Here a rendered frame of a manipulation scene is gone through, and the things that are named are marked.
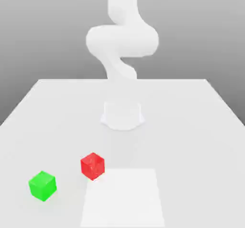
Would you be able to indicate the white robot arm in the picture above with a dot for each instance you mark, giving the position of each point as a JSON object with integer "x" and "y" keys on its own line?
{"x": 122, "y": 40}

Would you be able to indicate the small red cube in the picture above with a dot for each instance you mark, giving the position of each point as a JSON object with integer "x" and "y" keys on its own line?
{"x": 92, "y": 166}

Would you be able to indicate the small green cube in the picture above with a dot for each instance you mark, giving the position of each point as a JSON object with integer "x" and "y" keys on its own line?
{"x": 42, "y": 186}

